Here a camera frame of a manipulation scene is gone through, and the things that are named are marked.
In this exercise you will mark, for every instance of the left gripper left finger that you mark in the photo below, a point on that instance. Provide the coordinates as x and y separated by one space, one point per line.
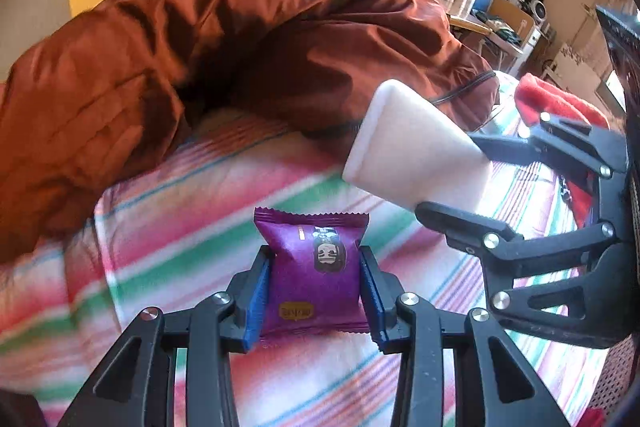
134 384

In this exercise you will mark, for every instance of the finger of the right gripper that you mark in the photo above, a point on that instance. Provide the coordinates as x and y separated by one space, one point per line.
493 242
504 148

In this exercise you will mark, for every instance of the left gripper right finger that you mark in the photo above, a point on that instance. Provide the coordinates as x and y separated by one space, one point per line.
495 384

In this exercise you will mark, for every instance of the white soap bar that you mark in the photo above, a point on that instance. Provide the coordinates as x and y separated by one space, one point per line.
406 151

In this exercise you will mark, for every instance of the purple snack packet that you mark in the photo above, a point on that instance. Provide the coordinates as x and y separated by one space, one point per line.
314 279

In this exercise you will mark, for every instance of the red fleece garment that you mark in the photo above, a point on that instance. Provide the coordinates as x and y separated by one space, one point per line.
573 139

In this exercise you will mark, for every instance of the wooden side desk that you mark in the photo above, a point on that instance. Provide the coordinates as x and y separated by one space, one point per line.
505 36

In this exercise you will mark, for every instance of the blue bucket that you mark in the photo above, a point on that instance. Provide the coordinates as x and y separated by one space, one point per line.
481 5

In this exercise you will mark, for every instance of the striped bed sheet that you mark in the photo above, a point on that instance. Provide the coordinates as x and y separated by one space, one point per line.
177 234

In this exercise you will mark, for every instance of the maroon puffy jacket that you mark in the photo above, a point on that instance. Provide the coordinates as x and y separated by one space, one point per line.
115 90

